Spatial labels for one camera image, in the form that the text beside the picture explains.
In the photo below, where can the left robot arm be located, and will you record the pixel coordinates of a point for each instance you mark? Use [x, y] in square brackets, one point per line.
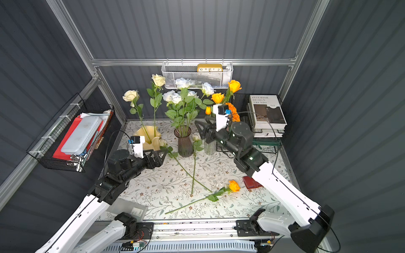
[122, 168]

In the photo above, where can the white wire wall basket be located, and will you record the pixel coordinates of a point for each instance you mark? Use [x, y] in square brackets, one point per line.
[173, 70]

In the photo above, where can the yellow clock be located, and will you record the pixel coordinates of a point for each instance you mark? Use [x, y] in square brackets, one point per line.
[209, 67]

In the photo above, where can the pile of flowers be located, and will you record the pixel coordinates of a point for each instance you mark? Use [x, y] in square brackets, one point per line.
[172, 155]

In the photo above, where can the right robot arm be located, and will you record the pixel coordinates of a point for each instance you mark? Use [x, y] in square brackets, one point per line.
[284, 196]

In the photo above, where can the white plastic case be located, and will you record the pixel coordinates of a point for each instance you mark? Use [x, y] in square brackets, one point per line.
[81, 135]

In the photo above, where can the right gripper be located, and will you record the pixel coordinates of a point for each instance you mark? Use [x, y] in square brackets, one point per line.
[212, 133]

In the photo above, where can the yellow wavy vase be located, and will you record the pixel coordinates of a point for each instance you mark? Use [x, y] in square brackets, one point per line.
[152, 137]

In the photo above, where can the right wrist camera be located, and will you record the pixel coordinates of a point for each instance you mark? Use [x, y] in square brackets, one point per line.
[222, 113]

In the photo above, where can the clear glass vase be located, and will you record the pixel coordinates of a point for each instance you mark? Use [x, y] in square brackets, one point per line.
[210, 148]

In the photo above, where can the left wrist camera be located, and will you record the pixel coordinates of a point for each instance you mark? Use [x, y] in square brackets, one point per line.
[135, 146]

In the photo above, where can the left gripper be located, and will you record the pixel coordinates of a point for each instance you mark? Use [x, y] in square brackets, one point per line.
[150, 157]

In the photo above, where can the floral table mat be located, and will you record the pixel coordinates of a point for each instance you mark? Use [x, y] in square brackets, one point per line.
[168, 187]

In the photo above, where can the cream white rose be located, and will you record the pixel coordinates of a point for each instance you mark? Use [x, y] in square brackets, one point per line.
[132, 96]

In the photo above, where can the orange rose on table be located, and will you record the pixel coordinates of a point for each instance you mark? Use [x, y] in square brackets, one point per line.
[232, 187]

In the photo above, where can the orange tulip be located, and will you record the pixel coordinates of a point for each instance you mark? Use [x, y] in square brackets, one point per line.
[208, 111]

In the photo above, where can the yellow orange rose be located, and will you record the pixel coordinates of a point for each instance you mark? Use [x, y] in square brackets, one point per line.
[233, 87]

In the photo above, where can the large orange marigold stem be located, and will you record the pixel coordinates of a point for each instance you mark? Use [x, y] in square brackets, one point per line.
[234, 114]

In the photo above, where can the small white rose stem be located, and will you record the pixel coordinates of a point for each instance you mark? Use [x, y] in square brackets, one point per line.
[197, 146]

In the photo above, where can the white rose on table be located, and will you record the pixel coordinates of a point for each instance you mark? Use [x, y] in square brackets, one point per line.
[177, 110]

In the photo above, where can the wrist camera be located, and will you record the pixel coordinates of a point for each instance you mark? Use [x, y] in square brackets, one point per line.
[222, 113]
[135, 146]

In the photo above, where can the purple ribbed glass vase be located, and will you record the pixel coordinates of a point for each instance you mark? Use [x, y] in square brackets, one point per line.
[185, 146]

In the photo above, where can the interior design trends book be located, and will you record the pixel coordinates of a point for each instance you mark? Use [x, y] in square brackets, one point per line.
[267, 112]

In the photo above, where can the red folder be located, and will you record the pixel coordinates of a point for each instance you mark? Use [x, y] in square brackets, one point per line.
[58, 154]

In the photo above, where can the black wire side basket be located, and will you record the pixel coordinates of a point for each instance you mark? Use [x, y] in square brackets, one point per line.
[44, 149]

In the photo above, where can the red notebook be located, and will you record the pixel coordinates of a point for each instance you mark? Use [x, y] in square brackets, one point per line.
[250, 183]

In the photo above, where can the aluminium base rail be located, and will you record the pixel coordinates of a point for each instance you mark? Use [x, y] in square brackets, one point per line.
[202, 230]

